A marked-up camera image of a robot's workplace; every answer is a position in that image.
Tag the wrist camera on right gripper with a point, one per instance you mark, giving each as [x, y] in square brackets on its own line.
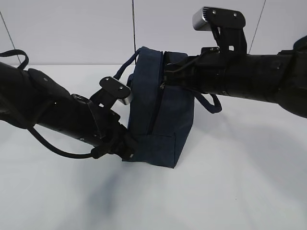
[227, 27]

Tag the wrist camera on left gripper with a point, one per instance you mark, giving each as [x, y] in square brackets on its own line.
[111, 91]

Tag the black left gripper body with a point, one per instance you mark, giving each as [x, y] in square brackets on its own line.
[118, 140]

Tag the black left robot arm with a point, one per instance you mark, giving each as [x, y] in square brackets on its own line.
[30, 97]

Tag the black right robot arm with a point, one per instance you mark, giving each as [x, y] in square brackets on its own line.
[278, 79]

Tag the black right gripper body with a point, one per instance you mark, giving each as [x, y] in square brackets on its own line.
[183, 70]

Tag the navy blue insulated lunch bag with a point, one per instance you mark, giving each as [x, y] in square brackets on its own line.
[161, 117]

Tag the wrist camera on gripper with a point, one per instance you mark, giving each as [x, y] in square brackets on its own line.
[111, 91]
[227, 27]

